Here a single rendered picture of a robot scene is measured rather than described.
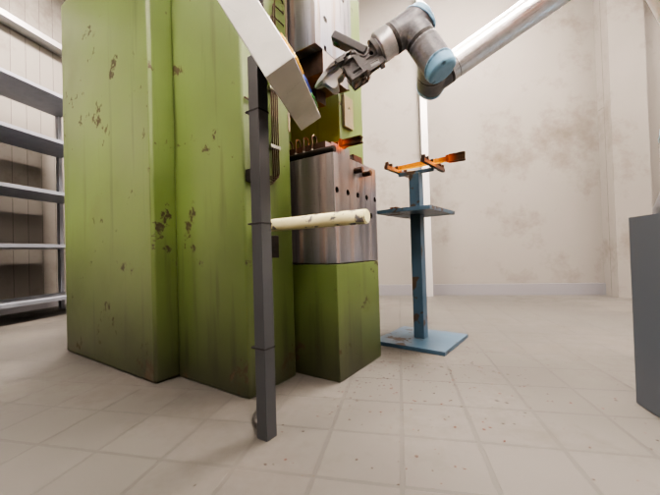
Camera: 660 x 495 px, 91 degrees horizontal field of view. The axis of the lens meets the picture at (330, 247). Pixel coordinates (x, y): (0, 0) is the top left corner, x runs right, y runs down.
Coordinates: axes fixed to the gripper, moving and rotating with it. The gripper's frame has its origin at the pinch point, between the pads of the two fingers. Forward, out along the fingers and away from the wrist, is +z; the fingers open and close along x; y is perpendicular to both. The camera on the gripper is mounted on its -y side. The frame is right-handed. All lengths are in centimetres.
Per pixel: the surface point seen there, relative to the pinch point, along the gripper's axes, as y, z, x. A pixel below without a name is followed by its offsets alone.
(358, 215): 41.5, 10.7, -1.2
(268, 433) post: 80, 63, -11
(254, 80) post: -5.2, 15.2, -11.4
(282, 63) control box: 6.0, 7.1, -26.8
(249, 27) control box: -5.9, 9.0, -26.8
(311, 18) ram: -42, -16, 32
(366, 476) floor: 96, 41, -22
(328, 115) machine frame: -23, -4, 76
